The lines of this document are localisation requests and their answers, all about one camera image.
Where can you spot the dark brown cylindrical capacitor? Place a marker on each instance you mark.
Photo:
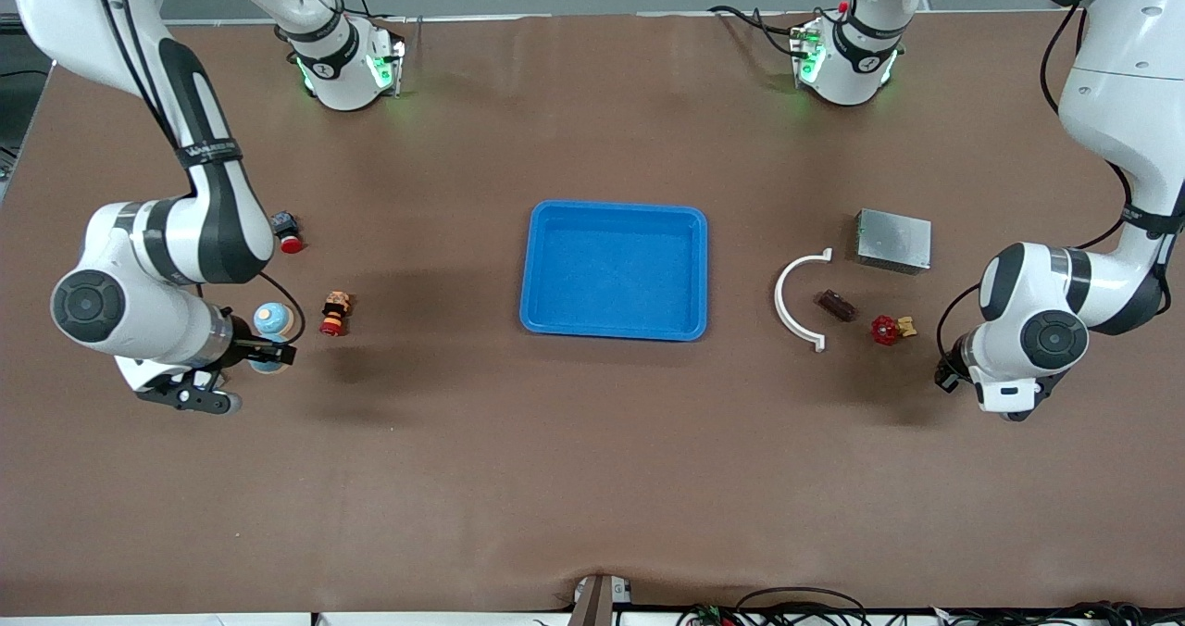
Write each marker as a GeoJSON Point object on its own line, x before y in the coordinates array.
{"type": "Point", "coordinates": [836, 306]}

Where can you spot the grey metal box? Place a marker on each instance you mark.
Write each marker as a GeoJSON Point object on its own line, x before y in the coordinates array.
{"type": "Point", "coordinates": [893, 240]}

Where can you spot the blue plastic tray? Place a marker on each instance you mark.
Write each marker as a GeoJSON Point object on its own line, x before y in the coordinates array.
{"type": "Point", "coordinates": [616, 274]}

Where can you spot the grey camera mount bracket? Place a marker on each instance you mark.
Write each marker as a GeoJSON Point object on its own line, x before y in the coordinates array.
{"type": "Point", "coordinates": [597, 603]}

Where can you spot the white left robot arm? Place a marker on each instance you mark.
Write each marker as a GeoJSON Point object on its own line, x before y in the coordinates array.
{"type": "Point", "coordinates": [1129, 98]}

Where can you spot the red push button black body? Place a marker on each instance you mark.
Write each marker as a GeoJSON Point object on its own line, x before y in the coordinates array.
{"type": "Point", "coordinates": [291, 242]}

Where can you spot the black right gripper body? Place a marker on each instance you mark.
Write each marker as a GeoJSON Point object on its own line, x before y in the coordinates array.
{"type": "Point", "coordinates": [244, 351]}

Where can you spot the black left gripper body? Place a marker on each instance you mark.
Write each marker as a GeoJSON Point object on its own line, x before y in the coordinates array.
{"type": "Point", "coordinates": [946, 377]}

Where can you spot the brown table cover mat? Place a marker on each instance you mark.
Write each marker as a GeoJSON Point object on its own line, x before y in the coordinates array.
{"type": "Point", "coordinates": [592, 469]}

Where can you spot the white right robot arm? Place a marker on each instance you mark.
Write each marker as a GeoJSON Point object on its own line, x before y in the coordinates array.
{"type": "Point", "coordinates": [157, 325]}

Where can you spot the red push button yellow body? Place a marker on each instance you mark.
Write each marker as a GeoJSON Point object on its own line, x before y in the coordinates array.
{"type": "Point", "coordinates": [334, 316]}

